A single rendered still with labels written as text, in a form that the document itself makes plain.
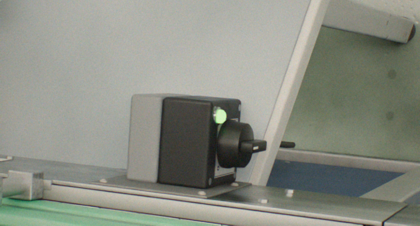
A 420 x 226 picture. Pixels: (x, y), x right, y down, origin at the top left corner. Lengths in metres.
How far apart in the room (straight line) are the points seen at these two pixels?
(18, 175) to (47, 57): 0.19
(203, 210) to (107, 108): 0.22
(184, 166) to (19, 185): 0.14
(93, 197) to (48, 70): 0.21
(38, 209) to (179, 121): 0.14
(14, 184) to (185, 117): 0.16
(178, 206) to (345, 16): 0.44
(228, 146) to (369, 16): 0.48
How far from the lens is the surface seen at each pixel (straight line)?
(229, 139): 0.85
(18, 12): 1.02
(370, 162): 1.39
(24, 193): 0.85
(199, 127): 0.83
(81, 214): 0.81
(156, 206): 0.81
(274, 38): 0.90
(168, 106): 0.85
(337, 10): 1.12
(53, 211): 0.82
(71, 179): 0.86
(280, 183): 1.09
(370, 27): 1.31
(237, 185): 0.88
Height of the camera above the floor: 1.61
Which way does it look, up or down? 68 degrees down
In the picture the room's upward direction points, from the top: 94 degrees counter-clockwise
